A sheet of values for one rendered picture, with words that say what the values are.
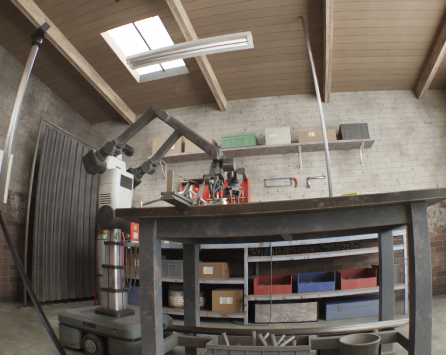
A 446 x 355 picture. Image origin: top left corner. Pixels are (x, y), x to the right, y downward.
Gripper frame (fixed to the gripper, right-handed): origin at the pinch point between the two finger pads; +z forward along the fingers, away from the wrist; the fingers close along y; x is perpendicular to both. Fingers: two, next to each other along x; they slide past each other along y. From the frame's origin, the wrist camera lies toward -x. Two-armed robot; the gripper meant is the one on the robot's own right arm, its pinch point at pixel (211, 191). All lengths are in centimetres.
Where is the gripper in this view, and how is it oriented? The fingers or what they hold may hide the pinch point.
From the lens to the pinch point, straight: 156.1
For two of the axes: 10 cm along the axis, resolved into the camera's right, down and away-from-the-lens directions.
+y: -9.7, 0.7, 2.4
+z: -1.2, 7.2, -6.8
